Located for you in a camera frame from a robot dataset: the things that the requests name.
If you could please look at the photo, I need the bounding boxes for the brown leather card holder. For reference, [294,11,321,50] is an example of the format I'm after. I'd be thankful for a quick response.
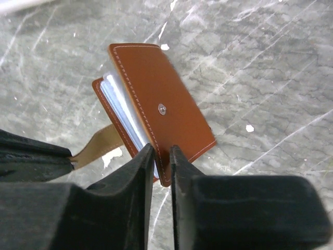
[70,43,217,188]

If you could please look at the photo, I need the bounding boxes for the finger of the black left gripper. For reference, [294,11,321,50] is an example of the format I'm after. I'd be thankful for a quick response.
[1,130,74,182]

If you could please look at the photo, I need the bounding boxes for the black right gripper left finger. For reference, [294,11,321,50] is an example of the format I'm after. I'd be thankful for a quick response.
[1,144,155,249]

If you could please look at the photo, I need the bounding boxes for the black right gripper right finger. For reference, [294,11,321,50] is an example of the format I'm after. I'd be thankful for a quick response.
[170,146,330,249]

